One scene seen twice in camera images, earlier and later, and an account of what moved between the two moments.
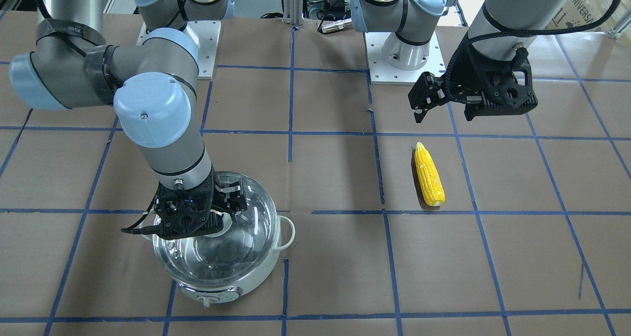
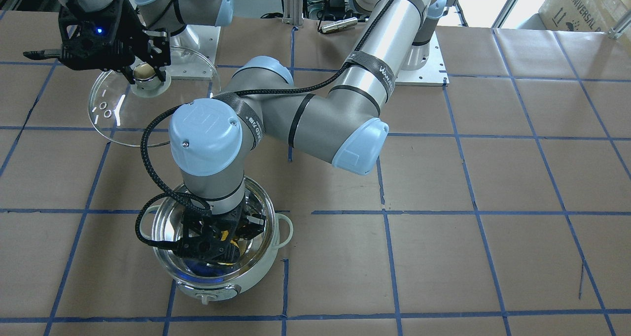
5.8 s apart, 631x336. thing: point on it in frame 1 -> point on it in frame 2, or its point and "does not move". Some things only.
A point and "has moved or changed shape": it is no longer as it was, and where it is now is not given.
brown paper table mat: x=533 y=238 does not move
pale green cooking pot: x=236 y=261 does not move
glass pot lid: x=240 y=250 has moved or changed shape
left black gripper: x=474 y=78 -> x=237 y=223
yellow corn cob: x=430 y=178 -> x=225 y=234
